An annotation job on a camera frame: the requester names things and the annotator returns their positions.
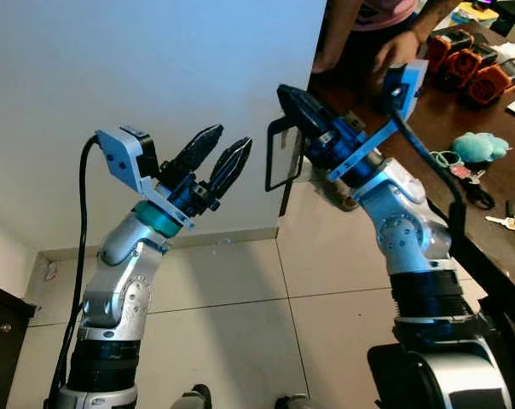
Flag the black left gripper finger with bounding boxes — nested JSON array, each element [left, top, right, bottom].
[[207, 136, 253, 202], [168, 124, 225, 182]]

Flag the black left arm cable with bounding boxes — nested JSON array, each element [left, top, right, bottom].
[[46, 135, 101, 406]]

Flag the yellow container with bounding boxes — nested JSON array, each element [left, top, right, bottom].
[[452, 3, 500, 26]]

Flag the person torso in pink shirt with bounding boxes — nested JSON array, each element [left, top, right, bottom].
[[321, 0, 429, 86]]

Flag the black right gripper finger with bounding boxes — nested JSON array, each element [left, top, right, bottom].
[[282, 107, 321, 142], [276, 83, 334, 134]]

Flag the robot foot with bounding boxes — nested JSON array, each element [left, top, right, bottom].
[[168, 383, 213, 409], [275, 393, 314, 409]]

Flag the light blue right wrist camera mount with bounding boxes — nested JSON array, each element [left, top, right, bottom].
[[326, 60, 430, 182]]

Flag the black device with purple light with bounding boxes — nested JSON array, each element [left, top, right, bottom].
[[475, 0, 515, 24]]

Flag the silver key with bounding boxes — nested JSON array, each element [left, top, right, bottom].
[[484, 215, 515, 233]]

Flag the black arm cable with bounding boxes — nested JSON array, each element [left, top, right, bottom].
[[385, 101, 468, 252], [46, 135, 101, 406]]

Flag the green key ring loop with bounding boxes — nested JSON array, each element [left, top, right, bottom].
[[430, 151, 463, 170]]

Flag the light blue left wrist camera mount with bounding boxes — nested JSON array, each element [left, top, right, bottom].
[[95, 126, 196, 232]]

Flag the dark wooden cabinet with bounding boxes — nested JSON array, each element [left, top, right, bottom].
[[0, 279, 37, 409]]

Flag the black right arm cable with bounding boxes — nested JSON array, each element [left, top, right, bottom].
[[385, 101, 468, 252]]

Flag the keys with red tag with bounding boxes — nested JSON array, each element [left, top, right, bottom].
[[449, 164, 489, 184]]

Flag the orange and black device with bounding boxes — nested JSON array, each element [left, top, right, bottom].
[[465, 60, 515, 109], [445, 44, 500, 86], [424, 30, 473, 73]]

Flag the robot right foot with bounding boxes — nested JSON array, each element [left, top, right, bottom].
[[275, 393, 314, 409]]

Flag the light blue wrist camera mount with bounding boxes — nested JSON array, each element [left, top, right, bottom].
[[326, 60, 430, 182], [95, 126, 196, 232]]

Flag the teal plush keychain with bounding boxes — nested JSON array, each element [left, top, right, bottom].
[[451, 131, 512, 164]]

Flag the dark brown wooden table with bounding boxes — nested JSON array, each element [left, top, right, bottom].
[[279, 21, 515, 342]]

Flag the person left hand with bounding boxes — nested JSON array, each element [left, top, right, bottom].
[[371, 32, 423, 79]]

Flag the black key fob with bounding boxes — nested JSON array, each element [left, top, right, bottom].
[[462, 181, 496, 211]]

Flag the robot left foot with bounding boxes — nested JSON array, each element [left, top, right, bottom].
[[168, 383, 213, 409]]

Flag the white plastic bag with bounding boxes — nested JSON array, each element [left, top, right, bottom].
[[494, 41, 515, 78]]

